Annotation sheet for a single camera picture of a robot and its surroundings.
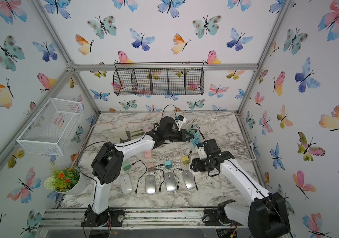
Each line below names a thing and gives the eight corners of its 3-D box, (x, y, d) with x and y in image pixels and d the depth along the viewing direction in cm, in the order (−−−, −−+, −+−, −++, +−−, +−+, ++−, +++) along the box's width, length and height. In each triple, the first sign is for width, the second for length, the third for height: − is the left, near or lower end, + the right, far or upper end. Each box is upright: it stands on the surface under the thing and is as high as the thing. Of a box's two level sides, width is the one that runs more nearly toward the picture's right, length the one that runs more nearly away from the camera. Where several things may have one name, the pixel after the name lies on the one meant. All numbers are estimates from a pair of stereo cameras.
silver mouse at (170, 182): (164, 192, 84) (164, 190, 82) (165, 173, 91) (164, 172, 89) (175, 192, 84) (175, 190, 82) (175, 173, 91) (175, 172, 89)
